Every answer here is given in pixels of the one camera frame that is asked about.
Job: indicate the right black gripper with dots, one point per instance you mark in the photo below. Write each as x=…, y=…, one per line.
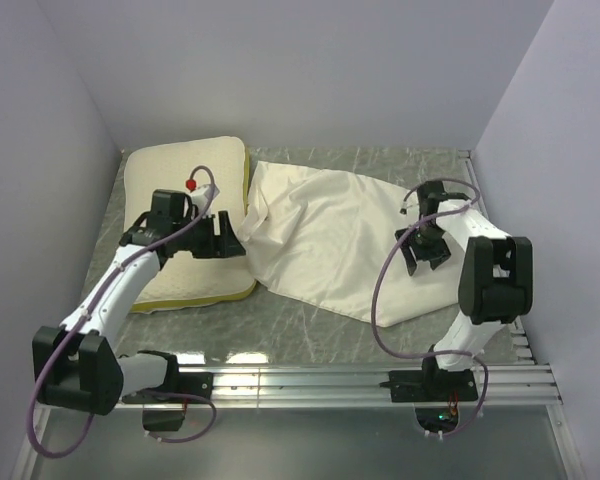
x=439, y=253

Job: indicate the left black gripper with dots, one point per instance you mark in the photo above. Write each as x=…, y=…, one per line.
x=219, y=246

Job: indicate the cream satin pillowcase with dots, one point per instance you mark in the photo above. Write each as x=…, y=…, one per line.
x=321, y=236

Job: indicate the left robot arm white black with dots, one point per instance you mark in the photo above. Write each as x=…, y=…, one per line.
x=74, y=363

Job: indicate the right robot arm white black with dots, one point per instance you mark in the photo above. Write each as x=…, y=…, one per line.
x=455, y=214

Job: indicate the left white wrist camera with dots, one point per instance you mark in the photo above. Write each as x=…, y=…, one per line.
x=200, y=194

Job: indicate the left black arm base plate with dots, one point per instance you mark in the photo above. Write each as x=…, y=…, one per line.
x=199, y=384

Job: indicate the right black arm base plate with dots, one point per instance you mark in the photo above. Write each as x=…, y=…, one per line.
x=415, y=386

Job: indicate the aluminium right side rail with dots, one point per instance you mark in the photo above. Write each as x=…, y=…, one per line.
x=503, y=267

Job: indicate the aluminium front mounting rail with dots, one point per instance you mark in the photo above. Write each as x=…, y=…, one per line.
x=321, y=386

